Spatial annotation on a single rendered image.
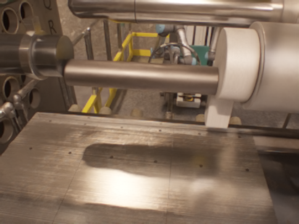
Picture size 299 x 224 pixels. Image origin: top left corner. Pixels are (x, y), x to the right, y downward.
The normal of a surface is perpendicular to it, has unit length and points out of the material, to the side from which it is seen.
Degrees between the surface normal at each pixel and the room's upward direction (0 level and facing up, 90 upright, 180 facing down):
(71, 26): 90
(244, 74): 77
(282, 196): 0
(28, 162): 0
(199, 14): 94
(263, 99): 104
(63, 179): 0
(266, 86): 87
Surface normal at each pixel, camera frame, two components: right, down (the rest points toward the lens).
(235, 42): -0.07, -0.37
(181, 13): -0.13, 0.74
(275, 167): 0.00, -0.81
